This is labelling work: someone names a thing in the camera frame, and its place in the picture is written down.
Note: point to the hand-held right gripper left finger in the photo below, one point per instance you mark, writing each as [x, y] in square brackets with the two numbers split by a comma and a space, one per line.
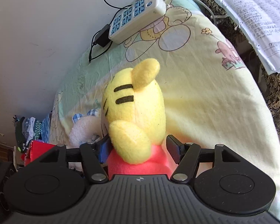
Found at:
[104, 150]

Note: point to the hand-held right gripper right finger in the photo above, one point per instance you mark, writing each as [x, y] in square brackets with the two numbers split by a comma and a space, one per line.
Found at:
[173, 149]

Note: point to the white bunny plush toy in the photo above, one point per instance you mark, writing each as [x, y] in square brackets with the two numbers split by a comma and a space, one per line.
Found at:
[84, 129]

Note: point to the yellow tiger plush toy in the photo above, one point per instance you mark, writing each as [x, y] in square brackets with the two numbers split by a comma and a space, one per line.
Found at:
[140, 112]

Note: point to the red cardboard box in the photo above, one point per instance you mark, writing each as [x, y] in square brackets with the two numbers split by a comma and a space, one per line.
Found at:
[38, 149]

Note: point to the blue floral cloth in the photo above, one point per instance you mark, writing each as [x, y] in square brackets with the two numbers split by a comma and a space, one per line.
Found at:
[46, 126]

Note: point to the cartoon printed bed sheet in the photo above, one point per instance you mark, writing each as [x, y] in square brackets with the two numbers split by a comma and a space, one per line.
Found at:
[212, 93]

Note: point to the pile of folded clothes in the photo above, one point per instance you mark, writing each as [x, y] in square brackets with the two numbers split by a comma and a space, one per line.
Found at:
[28, 128]

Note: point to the dark object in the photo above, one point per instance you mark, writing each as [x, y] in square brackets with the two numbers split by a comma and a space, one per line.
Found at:
[0, 186]

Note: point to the brown patterned cloth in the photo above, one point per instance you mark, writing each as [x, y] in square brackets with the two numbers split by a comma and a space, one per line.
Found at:
[277, 93]

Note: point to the cream power strip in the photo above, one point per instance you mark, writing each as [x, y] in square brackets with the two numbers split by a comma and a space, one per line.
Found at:
[135, 16]

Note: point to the stack of written papers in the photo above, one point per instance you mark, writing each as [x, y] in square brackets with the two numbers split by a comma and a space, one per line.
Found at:
[259, 21]

